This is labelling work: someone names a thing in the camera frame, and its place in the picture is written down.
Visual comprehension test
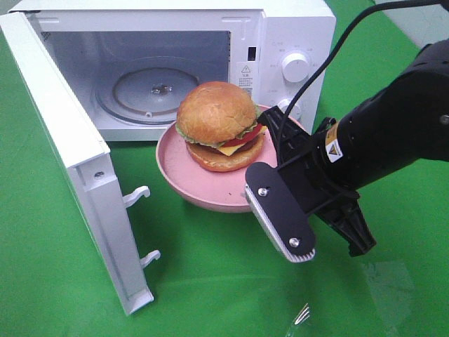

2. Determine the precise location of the lower white microwave knob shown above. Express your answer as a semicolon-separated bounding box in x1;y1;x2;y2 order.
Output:
278;98;302;121

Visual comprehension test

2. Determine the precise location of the toy burger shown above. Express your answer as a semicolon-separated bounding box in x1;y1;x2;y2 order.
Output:
175;81;266;172

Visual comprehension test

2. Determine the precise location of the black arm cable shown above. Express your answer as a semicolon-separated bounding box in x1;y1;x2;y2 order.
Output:
282;0;449;119

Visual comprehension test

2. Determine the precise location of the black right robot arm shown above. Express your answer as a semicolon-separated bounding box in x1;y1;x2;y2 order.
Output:
245;41;448;263

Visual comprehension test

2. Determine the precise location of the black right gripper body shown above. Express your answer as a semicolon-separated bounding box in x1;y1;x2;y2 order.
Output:
276;121;359;220

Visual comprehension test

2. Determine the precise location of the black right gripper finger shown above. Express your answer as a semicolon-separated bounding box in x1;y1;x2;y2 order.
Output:
317;197;377;256
257;106;311;165

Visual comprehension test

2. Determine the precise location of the white microwave knob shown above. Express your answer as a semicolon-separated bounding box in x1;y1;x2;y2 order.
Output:
278;98;302;121
281;52;310;83

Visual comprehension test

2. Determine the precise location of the white microwave door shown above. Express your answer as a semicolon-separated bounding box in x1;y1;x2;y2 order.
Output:
1;12;161;315

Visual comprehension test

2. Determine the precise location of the upper white microwave knob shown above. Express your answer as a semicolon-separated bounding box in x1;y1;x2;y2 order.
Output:
281;52;310;83

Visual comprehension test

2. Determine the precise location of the white microwave oven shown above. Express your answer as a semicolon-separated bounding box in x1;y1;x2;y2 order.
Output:
5;1;336;141

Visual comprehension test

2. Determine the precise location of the pink round plate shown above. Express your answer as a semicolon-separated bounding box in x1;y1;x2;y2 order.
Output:
155;104;309;214

